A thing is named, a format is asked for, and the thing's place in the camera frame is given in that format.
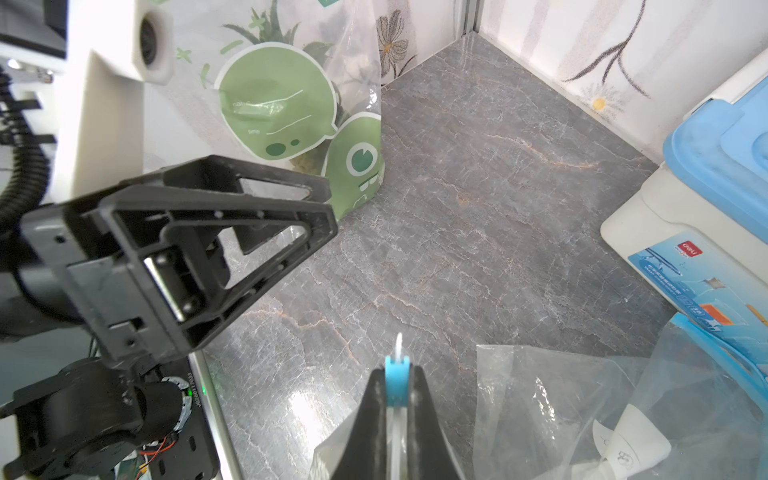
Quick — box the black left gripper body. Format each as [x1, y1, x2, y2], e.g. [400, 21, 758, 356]
[0, 203, 181, 367]

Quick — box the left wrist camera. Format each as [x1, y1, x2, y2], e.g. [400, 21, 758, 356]
[48, 1, 174, 202]

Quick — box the green-zip bag with pineapple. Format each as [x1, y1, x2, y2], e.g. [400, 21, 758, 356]
[144, 1, 385, 217]

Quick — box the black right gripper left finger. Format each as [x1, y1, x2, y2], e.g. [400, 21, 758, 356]
[331, 368, 387, 480]

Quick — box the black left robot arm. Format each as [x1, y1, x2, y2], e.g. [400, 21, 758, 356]
[1, 155, 338, 479]

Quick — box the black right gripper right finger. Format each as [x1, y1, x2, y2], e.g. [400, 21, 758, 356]
[406, 365, 462, 480]

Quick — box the white-zip bag with pineapple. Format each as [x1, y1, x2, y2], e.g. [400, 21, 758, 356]
[309, 335, 465, 479]

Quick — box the blue-lidded white storage box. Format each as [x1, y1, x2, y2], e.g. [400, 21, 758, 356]
[601, 52, 767, 374]

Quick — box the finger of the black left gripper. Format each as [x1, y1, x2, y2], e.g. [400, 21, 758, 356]
[98, 184, 338, 351]
[120, 155, 332, 246]

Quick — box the blue-zip clear plastic bag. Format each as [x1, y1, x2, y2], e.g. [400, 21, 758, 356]
[473, 315, 767, 479]

